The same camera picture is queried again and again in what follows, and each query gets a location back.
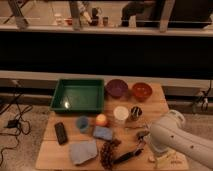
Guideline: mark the black handled brush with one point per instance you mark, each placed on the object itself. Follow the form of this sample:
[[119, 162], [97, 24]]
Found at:
[[140, 137]]

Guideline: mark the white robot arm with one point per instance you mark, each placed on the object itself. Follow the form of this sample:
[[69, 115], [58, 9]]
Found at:
[[167, 133]]

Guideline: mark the purple bowl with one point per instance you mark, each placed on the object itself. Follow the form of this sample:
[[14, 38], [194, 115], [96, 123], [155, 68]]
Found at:
[[116, 88]]

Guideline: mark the red bowl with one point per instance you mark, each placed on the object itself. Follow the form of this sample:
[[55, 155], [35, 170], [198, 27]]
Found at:
[[141, 91]]

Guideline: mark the white cup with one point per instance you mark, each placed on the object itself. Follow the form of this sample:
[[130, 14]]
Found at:
[[121, 114]]

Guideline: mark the green plastic tray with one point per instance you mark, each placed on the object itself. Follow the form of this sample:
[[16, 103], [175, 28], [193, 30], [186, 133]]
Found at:
[[78, 96]]

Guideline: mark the red yellow apple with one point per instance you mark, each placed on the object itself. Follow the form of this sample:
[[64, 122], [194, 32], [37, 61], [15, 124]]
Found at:
[[101, 120]]

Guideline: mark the dark metal can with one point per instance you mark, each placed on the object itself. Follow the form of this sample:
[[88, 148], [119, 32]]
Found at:
[[135, 113]]

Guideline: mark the blue cup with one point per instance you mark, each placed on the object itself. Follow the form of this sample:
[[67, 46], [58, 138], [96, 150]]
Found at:
[[82, 123]]

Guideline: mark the metal fork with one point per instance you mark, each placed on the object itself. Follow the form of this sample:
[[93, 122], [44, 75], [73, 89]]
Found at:
[[142, 126]]

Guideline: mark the wooden board table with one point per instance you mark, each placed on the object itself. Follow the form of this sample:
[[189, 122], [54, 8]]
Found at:
[[55, 157]]

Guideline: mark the black remote control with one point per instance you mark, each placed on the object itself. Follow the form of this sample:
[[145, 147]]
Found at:
[[61, 133]]

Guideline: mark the grey blue cloth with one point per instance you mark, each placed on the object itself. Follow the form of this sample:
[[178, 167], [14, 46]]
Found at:
[[83, 151]]

